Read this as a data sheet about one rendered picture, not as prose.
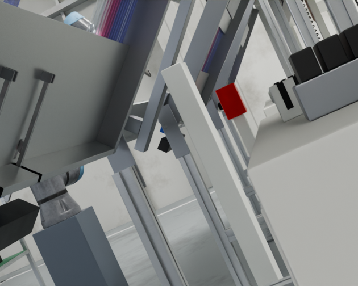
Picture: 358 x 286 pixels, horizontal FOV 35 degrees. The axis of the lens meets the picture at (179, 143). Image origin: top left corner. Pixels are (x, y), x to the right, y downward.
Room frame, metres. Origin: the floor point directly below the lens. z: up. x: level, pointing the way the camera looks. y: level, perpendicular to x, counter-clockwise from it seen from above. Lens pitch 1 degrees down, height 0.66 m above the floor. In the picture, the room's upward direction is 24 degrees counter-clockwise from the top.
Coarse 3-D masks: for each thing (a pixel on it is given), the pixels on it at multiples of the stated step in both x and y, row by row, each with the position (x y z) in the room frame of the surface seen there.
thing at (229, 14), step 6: (234, 0) 1.96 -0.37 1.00; (228, 6) 1.88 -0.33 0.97; (234, 6) 2.03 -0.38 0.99; (228, 12) 1.98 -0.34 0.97; (234, 12) 2.11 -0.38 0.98; (222, 18) 2.16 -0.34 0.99; (228, 18) 2.35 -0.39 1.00; (222, 24) 2.24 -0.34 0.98; (228, 24) 2.44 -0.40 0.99; (222, 30) 2.31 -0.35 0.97
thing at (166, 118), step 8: (168, 104) 1.80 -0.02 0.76; (160, 112) 1.81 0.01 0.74; (168, 112) 1.80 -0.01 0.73; (160, 120) 1.81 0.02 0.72; (168, 120) 1.81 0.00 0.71; (168, 128) 1.81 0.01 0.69; (176, 128) 1.80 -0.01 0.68; (168, 136) 1.81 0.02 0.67; (176, 136) 1.81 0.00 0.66; (176, 144) 1.81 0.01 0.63; (184, 144) 1.80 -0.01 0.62; (176, 152) 1.81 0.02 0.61; (184, 152) 1.81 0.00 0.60; (248, 192) 2.54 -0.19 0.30; (256, 216) 1.82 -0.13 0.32; (264, 224) 1.79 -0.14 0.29; (232, 232) 1.80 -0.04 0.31; (232, 240) 1.81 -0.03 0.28
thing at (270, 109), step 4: (268, 104) 2.20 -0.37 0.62; (272, 104) 1.89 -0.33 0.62; (264, 108) 1.84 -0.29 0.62; (268, 108) 1.80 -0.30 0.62; (272, 108) 1.80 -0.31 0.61; (276, 108) 1.79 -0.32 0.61; (264, 112) 1.80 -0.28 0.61; (268, 112) 1.80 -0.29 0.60; (272, 112) 1.80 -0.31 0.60; (276, 112) 1.80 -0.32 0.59; (268, 116) 1.80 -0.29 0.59
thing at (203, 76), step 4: (200, 72) 2.18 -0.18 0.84; (204, 72) 2.30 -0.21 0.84; (200, 76) 2.23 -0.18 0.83; (204, 76) 2.35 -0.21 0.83; (208, 76) 2.49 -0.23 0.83; (200, 80) 2.28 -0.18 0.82; (204, 80) 2.41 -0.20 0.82; (196, 84) 2.21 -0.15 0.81; (200, 84) 2.33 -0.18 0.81; (204, 84) 2.47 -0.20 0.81; (200, 88) 2.39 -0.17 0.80; (200, 92) 2.45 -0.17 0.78
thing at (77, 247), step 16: (64, 224) 2.00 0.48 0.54; (80, 224) 2.00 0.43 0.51; (96, 224) 2.13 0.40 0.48; (48, 240) 2.02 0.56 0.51; (64, 240) 2.01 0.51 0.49; (80, 240) 2.00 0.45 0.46; (96, 240) 2.07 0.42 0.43; (48, 256) 2.03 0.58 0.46; (64, 256) 2.01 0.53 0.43; (80, 256) 2.00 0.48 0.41; (96, 256) 2.01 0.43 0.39; (112, 256) 2.14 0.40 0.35; (64, 272) 2.02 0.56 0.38; (80, 272) 2.01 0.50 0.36; (96, 272) 2.00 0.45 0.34; (112, 272) 2.08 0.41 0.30
